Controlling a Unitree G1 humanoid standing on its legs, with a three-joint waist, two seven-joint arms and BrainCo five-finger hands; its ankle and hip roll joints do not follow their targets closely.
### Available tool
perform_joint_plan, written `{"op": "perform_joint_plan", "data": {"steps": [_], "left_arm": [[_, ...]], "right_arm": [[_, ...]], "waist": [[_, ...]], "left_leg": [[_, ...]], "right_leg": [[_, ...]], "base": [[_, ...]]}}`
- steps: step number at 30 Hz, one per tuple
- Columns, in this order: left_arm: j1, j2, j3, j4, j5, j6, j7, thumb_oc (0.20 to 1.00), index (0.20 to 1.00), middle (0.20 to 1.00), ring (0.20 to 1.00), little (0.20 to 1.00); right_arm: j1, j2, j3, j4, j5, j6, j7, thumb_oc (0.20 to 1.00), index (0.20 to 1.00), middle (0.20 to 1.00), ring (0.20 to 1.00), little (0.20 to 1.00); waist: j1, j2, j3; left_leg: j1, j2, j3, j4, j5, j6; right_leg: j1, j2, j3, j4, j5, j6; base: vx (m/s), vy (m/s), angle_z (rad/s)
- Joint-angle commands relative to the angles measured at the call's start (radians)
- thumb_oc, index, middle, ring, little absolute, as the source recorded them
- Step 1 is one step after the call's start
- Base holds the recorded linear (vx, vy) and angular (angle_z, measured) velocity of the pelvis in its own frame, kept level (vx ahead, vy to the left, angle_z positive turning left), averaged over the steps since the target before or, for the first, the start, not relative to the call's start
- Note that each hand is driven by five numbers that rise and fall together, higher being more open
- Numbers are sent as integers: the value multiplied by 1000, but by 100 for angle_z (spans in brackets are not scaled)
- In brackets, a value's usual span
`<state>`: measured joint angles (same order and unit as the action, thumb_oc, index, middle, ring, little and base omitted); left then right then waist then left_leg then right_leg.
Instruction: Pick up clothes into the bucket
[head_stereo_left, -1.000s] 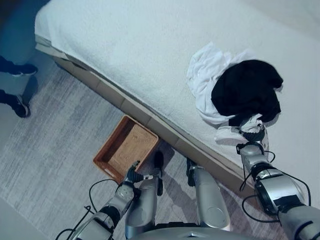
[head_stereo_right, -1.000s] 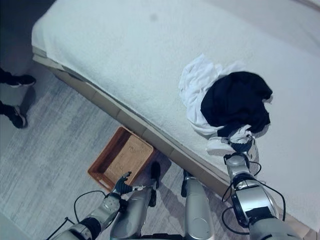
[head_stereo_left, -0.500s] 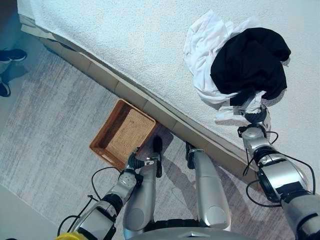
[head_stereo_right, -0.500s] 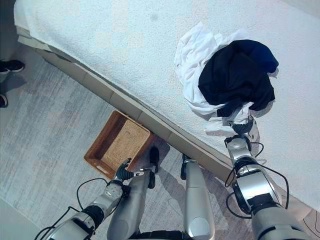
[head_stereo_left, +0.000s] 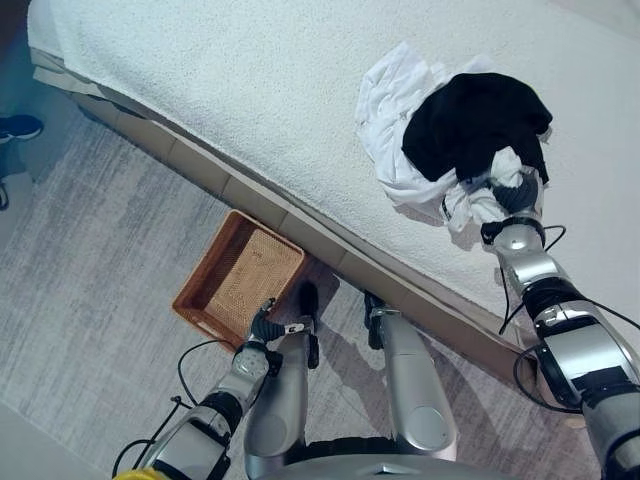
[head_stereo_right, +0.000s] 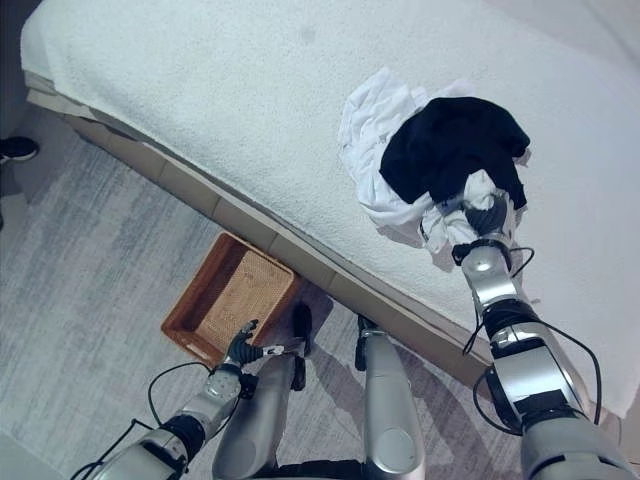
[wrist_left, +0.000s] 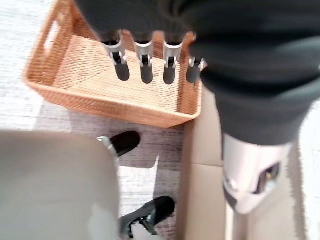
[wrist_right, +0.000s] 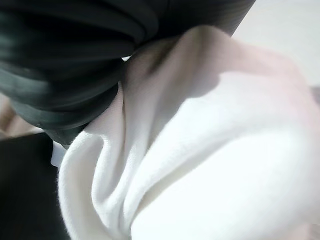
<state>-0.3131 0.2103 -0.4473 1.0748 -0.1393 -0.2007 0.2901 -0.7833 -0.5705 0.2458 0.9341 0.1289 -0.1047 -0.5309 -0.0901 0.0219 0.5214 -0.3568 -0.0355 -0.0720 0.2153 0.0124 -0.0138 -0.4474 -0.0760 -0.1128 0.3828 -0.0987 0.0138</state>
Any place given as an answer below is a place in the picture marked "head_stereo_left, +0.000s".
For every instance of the robot dark foot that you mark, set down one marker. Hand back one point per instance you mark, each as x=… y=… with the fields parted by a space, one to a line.
x=372 y=325
x=309 y=300

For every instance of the robot right silver leg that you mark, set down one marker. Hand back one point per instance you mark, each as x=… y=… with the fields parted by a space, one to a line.
x=415 y=390

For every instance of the robot right silver arm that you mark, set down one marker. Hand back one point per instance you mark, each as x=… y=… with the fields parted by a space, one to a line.
x=575 y=330

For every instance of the yellow object on robot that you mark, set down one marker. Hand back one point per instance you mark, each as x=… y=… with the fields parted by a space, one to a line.
x=140 y=474

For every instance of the robot silver torso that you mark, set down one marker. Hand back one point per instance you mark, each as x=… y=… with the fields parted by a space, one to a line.
x=350 y=462

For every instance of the person's dark blue shoe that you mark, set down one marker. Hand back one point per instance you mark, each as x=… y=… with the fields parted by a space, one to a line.
x=20 y=126

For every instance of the beige panelled bed base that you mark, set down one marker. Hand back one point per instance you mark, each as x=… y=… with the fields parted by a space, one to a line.
x=200 y=155

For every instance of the black garment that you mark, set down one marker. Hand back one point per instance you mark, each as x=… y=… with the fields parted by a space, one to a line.
x=475 y=120

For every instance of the robot silver leg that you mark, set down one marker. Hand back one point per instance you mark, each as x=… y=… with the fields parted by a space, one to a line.
x=285 y=400
x=415 y=390

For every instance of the brown wicker basket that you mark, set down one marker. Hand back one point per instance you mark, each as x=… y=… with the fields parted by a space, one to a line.
x=240 y=280

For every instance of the robot left silver leg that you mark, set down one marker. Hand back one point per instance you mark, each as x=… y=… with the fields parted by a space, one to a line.
x=285 y=400

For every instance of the grey streaked rug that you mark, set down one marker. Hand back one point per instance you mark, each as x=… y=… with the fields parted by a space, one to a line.
x=110 y=280

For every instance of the white garment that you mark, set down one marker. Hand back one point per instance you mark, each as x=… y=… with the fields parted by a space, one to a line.
x=395 y=105

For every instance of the robot right dark foot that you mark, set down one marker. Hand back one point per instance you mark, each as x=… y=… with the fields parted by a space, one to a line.
x=372 y=325

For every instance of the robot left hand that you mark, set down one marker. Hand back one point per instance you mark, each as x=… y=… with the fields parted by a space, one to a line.
x=264 y=327

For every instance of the white textured bed blanket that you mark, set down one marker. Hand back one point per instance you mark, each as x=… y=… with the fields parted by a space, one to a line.
x=260 y=85

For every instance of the robot left dark foot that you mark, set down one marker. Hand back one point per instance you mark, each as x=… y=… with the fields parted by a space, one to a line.
x=309 y=300

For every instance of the person's leg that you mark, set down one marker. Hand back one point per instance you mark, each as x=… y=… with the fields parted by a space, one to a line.
x=10 y=160

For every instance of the robot left silver arm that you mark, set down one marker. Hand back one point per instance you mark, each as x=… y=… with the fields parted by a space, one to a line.
x=215 y=415

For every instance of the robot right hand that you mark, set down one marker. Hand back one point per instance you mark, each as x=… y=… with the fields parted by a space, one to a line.
x=520 y=196

